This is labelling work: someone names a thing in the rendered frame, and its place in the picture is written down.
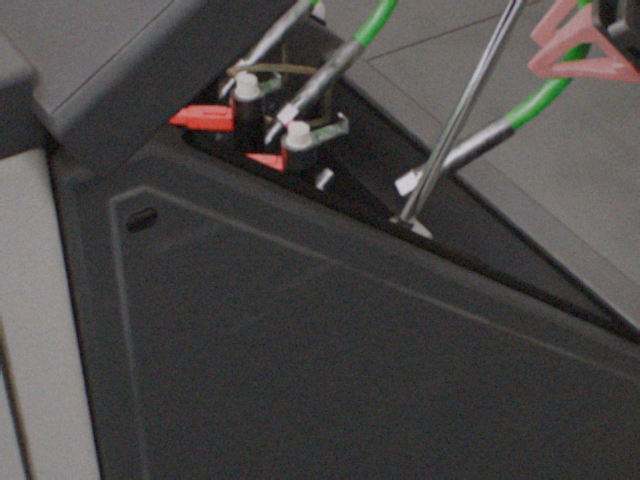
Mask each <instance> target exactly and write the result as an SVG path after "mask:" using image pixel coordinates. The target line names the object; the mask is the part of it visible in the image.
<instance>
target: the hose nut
mask: <svg viewBox="0 0 640 480"><path fill-rule="evenodd" d="M414 173H415V170H414V169H413V170H411V171H410V172H408V173H407V174H404V175H402V176H401V177H399V178H398V179H397V180H396V184H397V187H398V191H399V193H400V194H401V196H402V197H404V198H406V199H407V200H408V199H409V197H410V195H411V194H412V192H413V190H414V188H415V185H416V183H417V181H418V180H417V179H416V177H415V174H414Z"/></svg>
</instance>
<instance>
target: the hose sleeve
mask: <svg viewBox="0 0 640 480"><path fill-rule="evenodd" d="M516 132H517V131H516V130H514V129H513V128H512V127H511V125H510V124H509V122H508V120H507V117H506V114H501V115H499V116H498V117H496V119H495V120H492V121H489V122H488V123H487V124H486V125H484V126H483V127H480V128H478V130H476V131H475V132H473V133H472V134H469V135H468V136H466V137H465V138H463V139H461V140H460V142H458V143H457V144H455V146H454V148H453V150H452V152H451V154H450V156H449V158H447V160H446V161H445V163H444V166H443V168H442V170H441V172H440V174H439V176H438V178H437V180H436V182H435V184H434V185H436V184H437V183H440V182H442V181H443V180H444V179H445V178H447V177H451V176H452V175H453V174H454V173H456V172H457V171H459V170H461V169H462V168H464V167H465V166H467V165H468V164H471V162H473V161H474V160H476V159H477V158H479V157H480V156H482V155H484V154H485V153H487V152H488V151H490V150H494V149H495V148H496V147H497V146H499V145H500V144H503V143H504V142H505V140H507V139H508V138H510V137H511V136H513V135H514V134H516ZM427 162H428V161H427ZM427 162H425V163H424V165H422V166H420V167H419V168H417V169H416V170H415V173H414V174H415V177H416V179H417V180H418V179H419V177H420V175H421V173H422V171H423V169H424V167H425V165H427Z"/></svg>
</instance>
